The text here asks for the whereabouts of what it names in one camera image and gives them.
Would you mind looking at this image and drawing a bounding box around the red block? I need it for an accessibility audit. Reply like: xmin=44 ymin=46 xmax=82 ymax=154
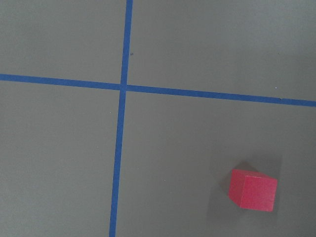
xmin=228 ymin=169 xmax=278 ymax=212

